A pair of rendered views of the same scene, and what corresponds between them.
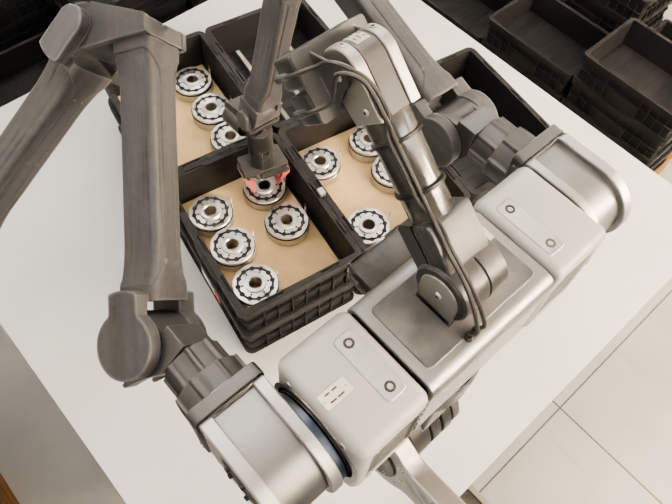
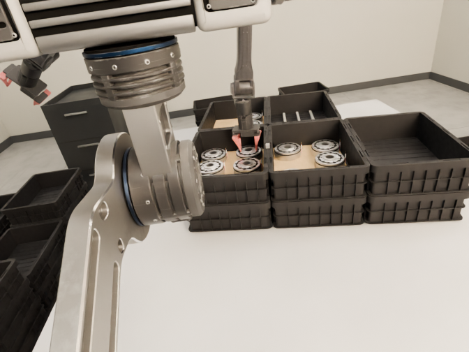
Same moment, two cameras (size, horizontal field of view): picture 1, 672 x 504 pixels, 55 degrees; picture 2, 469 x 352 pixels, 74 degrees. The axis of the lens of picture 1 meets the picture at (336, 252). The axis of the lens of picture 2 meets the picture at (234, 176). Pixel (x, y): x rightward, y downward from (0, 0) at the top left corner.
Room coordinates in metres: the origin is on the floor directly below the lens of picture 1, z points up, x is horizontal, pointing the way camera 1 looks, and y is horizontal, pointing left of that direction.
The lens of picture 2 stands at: (0.06, -0.57, 1.41)
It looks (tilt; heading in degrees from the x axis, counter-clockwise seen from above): 30 degrees down; 45
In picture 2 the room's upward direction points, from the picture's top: 8 degrees counter-clockwise
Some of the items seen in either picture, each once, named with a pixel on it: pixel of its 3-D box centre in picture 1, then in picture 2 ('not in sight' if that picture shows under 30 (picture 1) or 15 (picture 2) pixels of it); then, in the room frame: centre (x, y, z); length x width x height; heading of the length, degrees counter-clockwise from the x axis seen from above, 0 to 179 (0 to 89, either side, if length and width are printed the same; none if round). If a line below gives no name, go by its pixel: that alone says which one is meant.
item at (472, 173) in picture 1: (467, 131); (398, 151); (1.14, -0.31, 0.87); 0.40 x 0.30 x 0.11; 36
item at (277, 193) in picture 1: (264, 186); (248, 151); (0.91, 0.19, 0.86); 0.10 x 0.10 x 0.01
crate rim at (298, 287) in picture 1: (259, 218); (227, 151); (0.78, 0.18, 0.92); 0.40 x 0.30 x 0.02; 36
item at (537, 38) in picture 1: (538, 62); not in sight; (2.02, -0.74, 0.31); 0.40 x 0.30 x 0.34; 46
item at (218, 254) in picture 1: (232, 245); (210, 166); (0.74, 0.24, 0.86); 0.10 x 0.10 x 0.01
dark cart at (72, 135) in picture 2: not in sight; (103, 142); (1.11, 1.99, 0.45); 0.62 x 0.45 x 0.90; 46
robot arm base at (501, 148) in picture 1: (507, 155); not in sight; (0.58, -0.22, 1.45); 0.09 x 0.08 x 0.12; 136
